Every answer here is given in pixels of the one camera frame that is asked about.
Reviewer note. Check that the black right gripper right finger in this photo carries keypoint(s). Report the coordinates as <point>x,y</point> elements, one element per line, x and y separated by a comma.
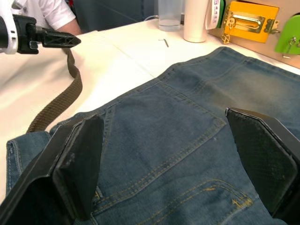
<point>264,159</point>

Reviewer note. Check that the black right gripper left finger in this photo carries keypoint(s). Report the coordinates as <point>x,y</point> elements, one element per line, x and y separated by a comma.
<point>70,168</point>

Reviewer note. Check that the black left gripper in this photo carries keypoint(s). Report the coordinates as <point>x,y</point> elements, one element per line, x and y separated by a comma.
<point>23,35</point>

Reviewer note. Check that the olive braided belt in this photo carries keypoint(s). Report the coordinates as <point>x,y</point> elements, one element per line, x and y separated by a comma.
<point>58,100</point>

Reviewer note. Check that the blue denim shorts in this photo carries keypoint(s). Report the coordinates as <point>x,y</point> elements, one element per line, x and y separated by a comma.
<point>178,131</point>

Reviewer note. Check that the person in white shirt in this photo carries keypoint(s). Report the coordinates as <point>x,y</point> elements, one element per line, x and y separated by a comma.
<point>56,11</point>

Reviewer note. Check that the small metal hex key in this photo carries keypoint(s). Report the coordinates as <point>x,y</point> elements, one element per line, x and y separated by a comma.
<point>166,42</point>

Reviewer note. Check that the wooden latch board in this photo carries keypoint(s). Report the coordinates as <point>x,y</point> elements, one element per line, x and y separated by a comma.
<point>257,50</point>

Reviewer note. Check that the clear plastic cup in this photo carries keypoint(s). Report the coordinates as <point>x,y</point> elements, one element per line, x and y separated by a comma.
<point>170,16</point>

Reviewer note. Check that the yellow panel with brass latch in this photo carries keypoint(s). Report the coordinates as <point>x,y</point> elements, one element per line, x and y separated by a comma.
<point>250,35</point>

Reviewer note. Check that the green panel with metal hasp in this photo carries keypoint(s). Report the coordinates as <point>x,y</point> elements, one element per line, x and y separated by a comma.
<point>288,30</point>

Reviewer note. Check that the white cylindrical bottle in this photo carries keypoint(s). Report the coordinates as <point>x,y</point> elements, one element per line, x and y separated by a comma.
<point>195,21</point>

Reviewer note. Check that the white printed label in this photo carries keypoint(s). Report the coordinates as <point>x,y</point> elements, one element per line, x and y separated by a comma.
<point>213,14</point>

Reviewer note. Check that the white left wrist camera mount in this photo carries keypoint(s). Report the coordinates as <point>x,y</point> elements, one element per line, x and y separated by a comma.
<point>9,14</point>

